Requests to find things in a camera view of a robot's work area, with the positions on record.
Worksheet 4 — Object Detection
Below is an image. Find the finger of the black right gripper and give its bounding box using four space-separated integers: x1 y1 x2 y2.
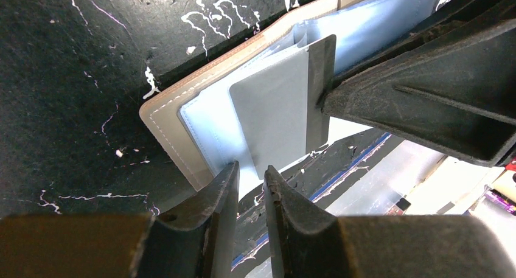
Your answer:
322 0 515 167
332 0 501 87

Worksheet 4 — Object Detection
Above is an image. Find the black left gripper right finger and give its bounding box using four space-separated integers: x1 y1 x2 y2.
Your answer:
264 166 515 277

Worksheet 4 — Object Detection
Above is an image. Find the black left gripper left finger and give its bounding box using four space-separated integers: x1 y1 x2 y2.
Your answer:
1 162 240 277

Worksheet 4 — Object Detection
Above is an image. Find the grey striped credit card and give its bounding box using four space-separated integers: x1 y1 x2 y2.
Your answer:
229 35 336 179

